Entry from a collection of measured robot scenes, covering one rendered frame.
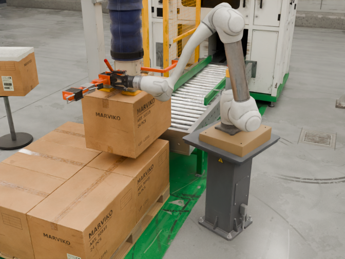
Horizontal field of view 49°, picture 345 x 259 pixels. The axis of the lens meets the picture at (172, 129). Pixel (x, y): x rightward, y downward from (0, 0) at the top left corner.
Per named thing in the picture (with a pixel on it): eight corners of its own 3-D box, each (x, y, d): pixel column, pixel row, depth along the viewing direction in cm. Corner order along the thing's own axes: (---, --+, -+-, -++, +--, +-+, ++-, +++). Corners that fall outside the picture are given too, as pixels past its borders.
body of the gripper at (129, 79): (132, 77, 231) (118, 75, 235) (132, 90, 235) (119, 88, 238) (137, 74, 237) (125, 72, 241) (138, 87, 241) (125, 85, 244)
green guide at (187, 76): (204, 60, 527) (204, 54, 523) (211, 61, 523) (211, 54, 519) (154, 97, 394) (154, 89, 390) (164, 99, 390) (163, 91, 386)
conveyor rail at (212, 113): (247, 76, 511) (248, 62, 503) (251, 76, 509) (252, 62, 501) (185, 152, 319) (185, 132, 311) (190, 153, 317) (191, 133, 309)
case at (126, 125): (128, 117, 321) (125, 71, 304) (171, 125, 306) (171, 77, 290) (85, 147, 271) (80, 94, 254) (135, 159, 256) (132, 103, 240)
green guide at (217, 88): (242, 64, 508) (243, 57, 504) (250, 65, 504) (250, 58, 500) (203, 105, 375) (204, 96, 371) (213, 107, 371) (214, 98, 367)
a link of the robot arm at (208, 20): (197, 18, 230) (205, 21, 218) (218, -4, 229) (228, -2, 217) (210, 34, 236) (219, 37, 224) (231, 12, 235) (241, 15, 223)
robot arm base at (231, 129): (254, 126, 265) (254, 118, 262) (232, 135, 253) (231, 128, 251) (236, 118, 278) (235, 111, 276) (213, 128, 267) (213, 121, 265)
